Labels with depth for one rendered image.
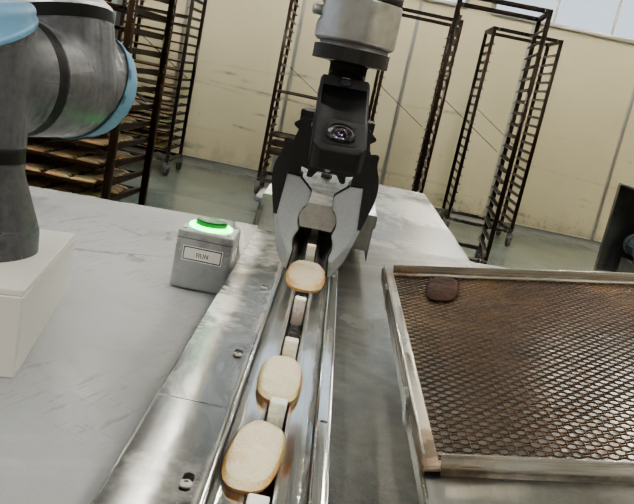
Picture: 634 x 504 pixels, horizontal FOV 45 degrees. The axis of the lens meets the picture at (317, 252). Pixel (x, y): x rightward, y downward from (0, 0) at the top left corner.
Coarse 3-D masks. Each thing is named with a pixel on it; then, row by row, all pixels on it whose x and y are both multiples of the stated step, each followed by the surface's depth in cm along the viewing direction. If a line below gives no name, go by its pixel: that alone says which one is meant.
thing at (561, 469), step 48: (528, 288) 92; (576, 288) 92; (624, 288) 93; (432, 336) 73; (480, 336) 74; (576, 336) 75; (432, 384) 62; (528, 384) 62; (576, 384) 62; (624, 384) 63; (432, 432) 53; (480, 432) 53; (528, 432) 54; (576, 432) 54; (624, 432) 54; (576, 480) 47; (624, 480) 47
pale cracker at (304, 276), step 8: (296, 264) 75; (304, 264) 75; (312, 264) 76; (288, 272) 72; (296, 272) 71; (304, 272) 72; (312, 272) 73; (320, 272) 74; (288, 280) 70; (296, 280) 70; (304, 280) 70; (312, 280) 70; (320, 280) 71; (296, 288) 69; (304, 288) 69; (312, 288) 69; (320, 288) 70
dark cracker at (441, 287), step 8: (432, 280) 90; (440, 280) 89; (448, 280) 90; (456, 280) 91; (432, 288) 87; (440, 288) 86; (448, 288) 86; (456, 288) 87; (432, 296) 85; (440, 296) 85; (448, 296) 85; (456, 296) 86
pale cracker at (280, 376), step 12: (276, 360) 68; (288, 360) 69; (264, 372) 65; (276, 372) 65; (288, 372) 66; (300, 372) 67; (264, 384) 63; (276, 384) 63; (288, 384) 64; (300, 384) 65; (264, 396) 62; (276, 396) 62; (288, 396) 62
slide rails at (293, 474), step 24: (288, 288) 95; (288, 312) 86; (312, 312) 87; (264, 336) 76; (312, 336) 79; (264, 360) 70; (312, 360) 73; (312, 384) 67; (240, 408) 60; (264, 408) 61; (288, 408) 62; (312, 408) 62; (288, 432) 57; (312, 432) 58; (288, 456) 54; (216, 480) 49; (288, 480) 51
